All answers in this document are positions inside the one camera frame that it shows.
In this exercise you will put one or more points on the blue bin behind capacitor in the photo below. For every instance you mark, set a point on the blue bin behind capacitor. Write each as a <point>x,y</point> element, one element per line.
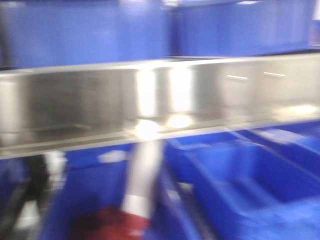
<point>41,33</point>

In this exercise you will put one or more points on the blue bin lower right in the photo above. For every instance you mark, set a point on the blue bin lower right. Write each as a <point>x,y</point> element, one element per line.
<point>253,184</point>

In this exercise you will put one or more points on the blue bin upper right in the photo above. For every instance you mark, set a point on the blue bin upper right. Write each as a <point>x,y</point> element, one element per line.
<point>236,28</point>

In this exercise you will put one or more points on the blue bin with red contents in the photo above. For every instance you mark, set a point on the blue bin with red contents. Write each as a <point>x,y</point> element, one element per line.
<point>120,176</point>

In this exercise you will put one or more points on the red mesh material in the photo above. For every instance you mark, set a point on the red mesh material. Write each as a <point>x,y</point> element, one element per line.
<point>110,223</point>

